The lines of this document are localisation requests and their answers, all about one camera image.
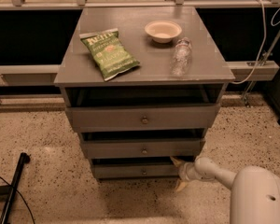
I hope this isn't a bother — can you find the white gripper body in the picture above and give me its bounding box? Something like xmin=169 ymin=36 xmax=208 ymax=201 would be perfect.
xmin=178 ymin=162 xmax=198 ymax=182

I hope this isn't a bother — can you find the grey bottom drawer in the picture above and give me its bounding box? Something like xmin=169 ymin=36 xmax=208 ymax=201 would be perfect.
xmin=91 ymin=163 xmax=178 ymax=179

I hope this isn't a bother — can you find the grey drawer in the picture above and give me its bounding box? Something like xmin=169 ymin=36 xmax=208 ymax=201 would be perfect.
xmin=91 ymin=163 xmax=178 ymax=179
xmin=80 ymin=138 xmax=205 ymax=159
xmin=65 ymin=105 xmax=220 ymax=133

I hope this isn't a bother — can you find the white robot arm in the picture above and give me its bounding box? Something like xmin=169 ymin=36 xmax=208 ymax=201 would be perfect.
xmin=171 ymin=157 xmax=280 ymax=224

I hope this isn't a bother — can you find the grey middle drawer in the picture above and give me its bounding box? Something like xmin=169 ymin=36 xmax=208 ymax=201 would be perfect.
xmin=80 ymin=138 xmax=205 ymax=159

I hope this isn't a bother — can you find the grey top drawer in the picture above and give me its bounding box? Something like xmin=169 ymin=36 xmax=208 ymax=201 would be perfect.
xmin=65 ymin=105 xmax=220 ymax=133

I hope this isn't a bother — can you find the grey wooden drawer cabinet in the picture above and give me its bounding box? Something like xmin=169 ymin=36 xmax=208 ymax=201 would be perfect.
xmin=55 ymin=7 xmax=234 ymax=168

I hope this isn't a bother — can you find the clear plastic water bottle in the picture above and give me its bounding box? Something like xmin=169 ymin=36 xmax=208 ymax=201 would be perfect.
xmin=171 ymin=37 xmax=192 ymax=77

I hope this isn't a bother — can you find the white paper bowl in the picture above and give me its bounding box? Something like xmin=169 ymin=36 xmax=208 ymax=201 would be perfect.
xmin=145 ymin=21 xmax=182 ymax=44

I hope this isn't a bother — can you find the green chip bag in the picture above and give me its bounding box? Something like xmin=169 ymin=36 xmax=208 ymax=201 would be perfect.
xmin=79 ymin=28 xmax=140 ymax=81

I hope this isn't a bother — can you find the black stand leg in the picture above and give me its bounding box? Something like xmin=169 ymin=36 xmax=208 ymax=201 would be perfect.
xmin=0 ymin=152 xmax=30 ymax=224

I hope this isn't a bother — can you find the black floor cable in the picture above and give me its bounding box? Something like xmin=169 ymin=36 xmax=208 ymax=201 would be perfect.
xmin=0 ymin=169 xmax=36 ymax=224

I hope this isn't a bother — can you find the white hanging cable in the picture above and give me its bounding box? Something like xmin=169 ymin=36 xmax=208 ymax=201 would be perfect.
xmin=231 ymin=0 xmax=280 ymax=86

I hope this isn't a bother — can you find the metal railing frame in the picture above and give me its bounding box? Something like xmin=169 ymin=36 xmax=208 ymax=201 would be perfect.
xmin=0 ymin=0 xmax=280 ymax=114

